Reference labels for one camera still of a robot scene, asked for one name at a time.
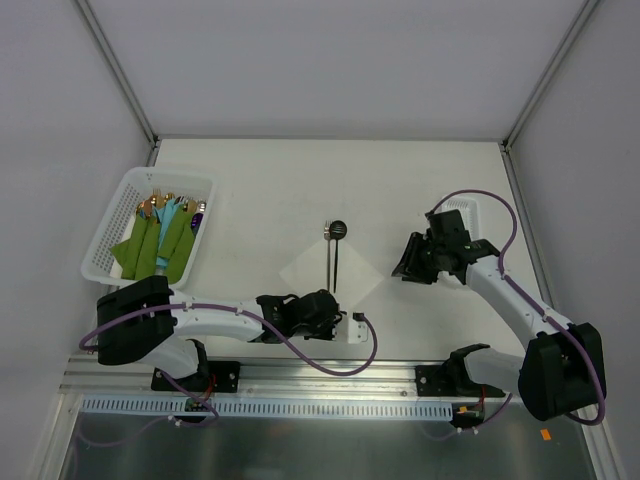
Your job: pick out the white paper napkin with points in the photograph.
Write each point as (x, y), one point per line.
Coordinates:
(356, 276)

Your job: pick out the light blue rolled napkin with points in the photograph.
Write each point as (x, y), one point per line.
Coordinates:
(167, 220)

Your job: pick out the left aluminium frame post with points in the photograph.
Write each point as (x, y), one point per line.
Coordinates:
(104, 47)

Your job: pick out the black slotted spoon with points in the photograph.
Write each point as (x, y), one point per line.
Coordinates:
(339, 231)

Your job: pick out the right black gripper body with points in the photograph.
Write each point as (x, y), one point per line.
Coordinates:
(417, 259)

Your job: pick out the gold cutlery in basket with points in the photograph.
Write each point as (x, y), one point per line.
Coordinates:
(157, 200)

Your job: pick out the white perforated basket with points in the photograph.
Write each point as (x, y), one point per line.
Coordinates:
(136, 186)

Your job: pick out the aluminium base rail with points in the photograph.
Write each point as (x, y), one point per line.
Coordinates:
(259, 378)

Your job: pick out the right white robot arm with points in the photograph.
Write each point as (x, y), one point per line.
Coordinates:
(562, 367)

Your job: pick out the orange tape piece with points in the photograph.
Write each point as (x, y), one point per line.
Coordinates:
(545, 435)

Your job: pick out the silver fork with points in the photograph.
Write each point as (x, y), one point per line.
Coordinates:
(327, 238)

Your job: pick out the white slotted cable duct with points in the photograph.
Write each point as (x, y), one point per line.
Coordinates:
(437, 411)

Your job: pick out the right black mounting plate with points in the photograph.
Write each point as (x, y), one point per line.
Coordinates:
(430, 382)

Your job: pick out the aluminium frame post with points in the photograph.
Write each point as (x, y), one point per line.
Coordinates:
(561, 52)
(104, 47)

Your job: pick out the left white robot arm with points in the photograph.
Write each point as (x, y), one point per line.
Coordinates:
(147, 322)

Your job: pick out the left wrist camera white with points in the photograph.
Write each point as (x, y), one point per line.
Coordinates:
(351, 329)

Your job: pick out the black mounting plate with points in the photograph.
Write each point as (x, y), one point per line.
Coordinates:
(219, 376)
(430, 382)

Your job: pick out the right aluminium frame post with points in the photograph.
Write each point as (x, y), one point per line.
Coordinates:
(561, 52)

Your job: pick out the green rolled napkin bundle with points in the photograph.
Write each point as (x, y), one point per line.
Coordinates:
(146, 251)

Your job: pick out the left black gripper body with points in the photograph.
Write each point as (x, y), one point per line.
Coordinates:
(333, 320)

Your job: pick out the white narrow utensil tray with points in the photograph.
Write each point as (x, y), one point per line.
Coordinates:
(469, 208)

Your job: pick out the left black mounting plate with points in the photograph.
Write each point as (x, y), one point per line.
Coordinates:
(219, 376)

